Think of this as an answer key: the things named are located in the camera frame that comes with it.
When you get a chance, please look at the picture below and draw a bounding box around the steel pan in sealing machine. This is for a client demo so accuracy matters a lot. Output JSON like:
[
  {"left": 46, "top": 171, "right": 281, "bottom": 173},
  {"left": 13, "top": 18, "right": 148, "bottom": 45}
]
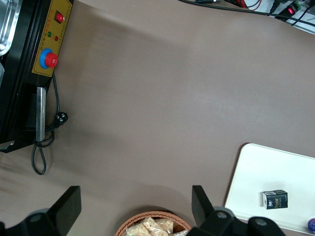
[{"left": 0, "top": 0, "right": 22, "bottom": 57}]

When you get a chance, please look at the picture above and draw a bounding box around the red wire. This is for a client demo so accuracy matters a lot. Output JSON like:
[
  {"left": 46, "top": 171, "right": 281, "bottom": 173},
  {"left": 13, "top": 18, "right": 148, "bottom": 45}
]
[{"left": 235, "top": 0, "right": 263, "bottom": 11}]

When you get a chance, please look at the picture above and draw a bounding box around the round brown wicker basket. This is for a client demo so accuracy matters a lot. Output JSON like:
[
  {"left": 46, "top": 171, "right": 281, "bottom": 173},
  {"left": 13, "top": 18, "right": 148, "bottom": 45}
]
[{"left": 115, "top": 210, "right": 192, "bottom": 236}]

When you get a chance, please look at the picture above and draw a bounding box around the long black cable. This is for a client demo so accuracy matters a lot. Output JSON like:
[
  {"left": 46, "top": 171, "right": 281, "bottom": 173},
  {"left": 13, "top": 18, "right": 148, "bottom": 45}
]
[{"left": 177, "top": 0, "right": 315, "bottom": 28}]

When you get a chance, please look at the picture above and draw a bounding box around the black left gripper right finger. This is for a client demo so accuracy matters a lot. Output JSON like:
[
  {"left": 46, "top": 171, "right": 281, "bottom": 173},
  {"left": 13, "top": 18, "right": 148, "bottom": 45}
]
[{"left": 187, "top": 185, "right": 286, "bottom": 236}]

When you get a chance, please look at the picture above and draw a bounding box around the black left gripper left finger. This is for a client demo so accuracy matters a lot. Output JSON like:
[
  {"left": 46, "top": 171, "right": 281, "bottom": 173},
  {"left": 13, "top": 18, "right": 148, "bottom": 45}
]
[{"left": 0, "top": 186, "right": 82, "bottom": 236}]

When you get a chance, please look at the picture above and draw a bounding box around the black tissue pack gold print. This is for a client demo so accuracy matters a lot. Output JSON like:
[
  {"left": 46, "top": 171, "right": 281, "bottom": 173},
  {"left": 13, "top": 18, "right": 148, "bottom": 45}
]
[{"left": 261, "top": 189, "right": 289, "bottom": 210}]

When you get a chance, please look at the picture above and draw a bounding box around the black power cord with plug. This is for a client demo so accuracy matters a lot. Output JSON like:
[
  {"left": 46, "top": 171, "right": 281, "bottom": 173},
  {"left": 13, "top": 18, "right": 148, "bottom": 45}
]
[{"left": 31, "top": 73, "right": 69, "bottom": 176}]

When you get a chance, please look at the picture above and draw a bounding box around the wrapped sandwich packet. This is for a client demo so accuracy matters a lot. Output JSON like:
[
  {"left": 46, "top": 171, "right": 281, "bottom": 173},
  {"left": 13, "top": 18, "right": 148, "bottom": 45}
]
[
  {"left": 155, "top": 218, "right": 176, "bottom": 235},
  {"left": 125, "top": 216, "right": 162, "bottom": 236}
]

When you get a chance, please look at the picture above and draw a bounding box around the cream plastic tray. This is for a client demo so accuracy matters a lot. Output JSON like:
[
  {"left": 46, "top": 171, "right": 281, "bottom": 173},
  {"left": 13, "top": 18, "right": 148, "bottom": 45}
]
[{"left": 224, "top": 143, "right": 315, "bottom": 232}]

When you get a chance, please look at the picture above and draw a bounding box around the black module with red light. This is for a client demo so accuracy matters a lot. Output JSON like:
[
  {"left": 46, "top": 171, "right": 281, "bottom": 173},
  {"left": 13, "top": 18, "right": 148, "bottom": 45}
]
[{"left": 282, "top": 2, "right": 303, "bottom": 17}]

